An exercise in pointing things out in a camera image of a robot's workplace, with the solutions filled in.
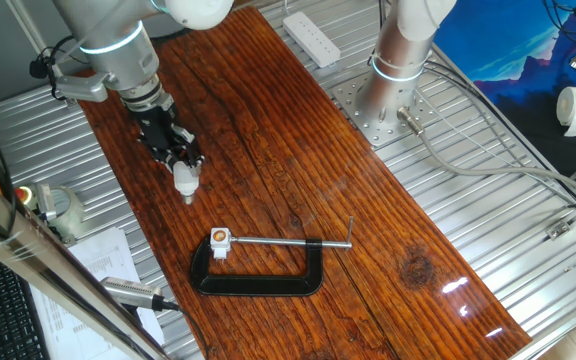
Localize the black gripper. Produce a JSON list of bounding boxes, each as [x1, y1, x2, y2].
[[128, 99, 206, 174]]

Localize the white LED light bulb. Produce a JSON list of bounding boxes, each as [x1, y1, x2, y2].
[[172, 159, 201, 206]]

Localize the white lamp socket adapter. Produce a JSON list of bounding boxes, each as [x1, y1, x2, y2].
[[209, 227, 233, 261]]

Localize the printed paper sheets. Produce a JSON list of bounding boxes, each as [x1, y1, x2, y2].
[[27, 227, 167, 360]]

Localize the brown wooden board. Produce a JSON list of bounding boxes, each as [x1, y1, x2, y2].
[[75, 5, 533, 360]]

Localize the black C-clamp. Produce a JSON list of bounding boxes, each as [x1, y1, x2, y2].
[[189, 215, 355, 297]]

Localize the red emergency stop button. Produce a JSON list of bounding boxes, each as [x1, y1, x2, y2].
[[14, 183, 39, 207]]

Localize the white power strip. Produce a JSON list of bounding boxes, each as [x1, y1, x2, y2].
[[282, 11, 342, 69]]

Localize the black keyboard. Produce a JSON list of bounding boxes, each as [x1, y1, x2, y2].
[[0, 239, 52, 360]]

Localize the blue landscape poster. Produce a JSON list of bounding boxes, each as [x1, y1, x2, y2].
[[432, 0, 576, 176]]

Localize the silver metal bracket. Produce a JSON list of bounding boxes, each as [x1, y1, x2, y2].
[[35, 182, 55, 224]]

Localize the silver ribbed depth camera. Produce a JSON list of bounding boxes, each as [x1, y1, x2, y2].
[[99, 276, 165, 312]]

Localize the black depth camera cable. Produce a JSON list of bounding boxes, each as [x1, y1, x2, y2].
[[160, 298, 210, 360]]

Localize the shiny metal frame bar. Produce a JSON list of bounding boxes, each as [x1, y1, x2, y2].
[[0, 164, 169, 360]]

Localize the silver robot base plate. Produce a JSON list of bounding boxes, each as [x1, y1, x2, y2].
[[331, 74, 442, 148]]

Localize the aluminium profile post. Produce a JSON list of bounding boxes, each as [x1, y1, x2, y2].
[[5, 0, 77, 106]]

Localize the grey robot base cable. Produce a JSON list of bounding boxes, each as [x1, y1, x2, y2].
[[396, 105, 576, 211]]

